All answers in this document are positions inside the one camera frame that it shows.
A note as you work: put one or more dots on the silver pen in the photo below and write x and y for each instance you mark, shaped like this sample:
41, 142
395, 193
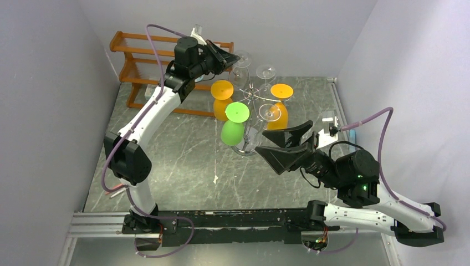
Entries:
115, 194

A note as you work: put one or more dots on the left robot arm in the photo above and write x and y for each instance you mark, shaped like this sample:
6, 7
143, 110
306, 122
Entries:
126, 150

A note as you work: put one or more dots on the clear wine glass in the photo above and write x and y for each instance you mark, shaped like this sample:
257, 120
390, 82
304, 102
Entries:
267, 73

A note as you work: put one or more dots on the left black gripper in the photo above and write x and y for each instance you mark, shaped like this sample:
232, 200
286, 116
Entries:
223, 58

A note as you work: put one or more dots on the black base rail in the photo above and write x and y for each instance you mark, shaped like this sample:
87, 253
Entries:
284, 225

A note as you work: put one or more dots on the blue object at wall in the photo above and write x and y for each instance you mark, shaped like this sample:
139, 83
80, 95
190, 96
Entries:
352, 136

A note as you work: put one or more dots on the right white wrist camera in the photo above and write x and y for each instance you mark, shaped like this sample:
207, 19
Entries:
329, 131

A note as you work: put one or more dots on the green plastic goblet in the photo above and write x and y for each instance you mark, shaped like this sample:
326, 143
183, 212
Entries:
233, 129

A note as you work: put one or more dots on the chrome wine glass rack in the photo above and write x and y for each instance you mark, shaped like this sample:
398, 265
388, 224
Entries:
253, 98

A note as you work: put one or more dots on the orange plastic goblet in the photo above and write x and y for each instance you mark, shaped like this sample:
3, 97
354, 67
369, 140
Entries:
222, 91
282, 92

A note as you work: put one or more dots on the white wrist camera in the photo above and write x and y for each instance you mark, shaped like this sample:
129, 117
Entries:
329, 131
196, 33

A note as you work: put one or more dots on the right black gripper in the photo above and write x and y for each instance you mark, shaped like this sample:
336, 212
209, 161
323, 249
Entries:
306, 151

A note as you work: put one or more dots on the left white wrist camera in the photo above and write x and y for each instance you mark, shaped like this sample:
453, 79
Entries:
196, 33

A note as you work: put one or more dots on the small white box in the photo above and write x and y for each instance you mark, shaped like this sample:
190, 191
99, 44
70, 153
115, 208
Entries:
149, 91

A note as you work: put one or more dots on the wooden shelf rack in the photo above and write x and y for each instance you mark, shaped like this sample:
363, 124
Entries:
141, 67

